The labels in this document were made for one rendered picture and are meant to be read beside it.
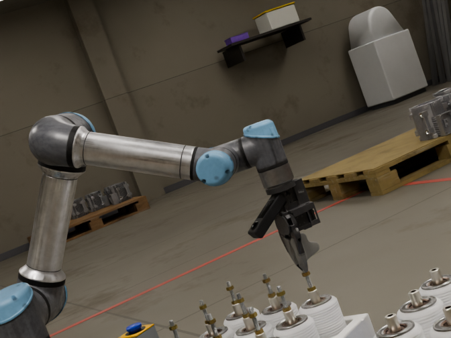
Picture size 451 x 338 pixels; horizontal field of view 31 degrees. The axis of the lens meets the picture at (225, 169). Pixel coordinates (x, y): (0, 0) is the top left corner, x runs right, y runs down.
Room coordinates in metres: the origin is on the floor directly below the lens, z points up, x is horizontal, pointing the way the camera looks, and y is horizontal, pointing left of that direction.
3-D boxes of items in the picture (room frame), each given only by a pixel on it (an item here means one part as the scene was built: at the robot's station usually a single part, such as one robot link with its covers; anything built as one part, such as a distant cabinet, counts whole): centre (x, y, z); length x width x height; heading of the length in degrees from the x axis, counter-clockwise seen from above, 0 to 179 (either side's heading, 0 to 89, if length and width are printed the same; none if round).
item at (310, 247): (1.85, -0.11, 0.38); 0.06 x 0.03 x 0.09; 108
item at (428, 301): (1.58, -0.27, 0.25); 0.08 x 0.08 x 0.01
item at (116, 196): (9.01, 1.66, 0.18); 1.29 x 0.89 x 0.36; 115
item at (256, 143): (1.87, -0.10, 0.64); 0.09 x 0.08 x 0.11; 79
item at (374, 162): (5.05, -1.12, 0.18); 1.29 x 0.92 x 0.36; 114
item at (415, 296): (1.58, -0.27, 0.26); 0.02 x 0.02 x 0.03
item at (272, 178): (1.87, -0.10, 0.56); 0.08 x 0.08 x 0.05
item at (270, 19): (10.69, -1.32, 1.61); 0.48 x 0.40 x 0.26; 115
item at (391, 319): (1.48, -0.19, 0.26); 0.02 x 0.02 x 0.03
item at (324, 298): (1.86, -0.09, 0.25); 0.08 x 0.08 x 0.01
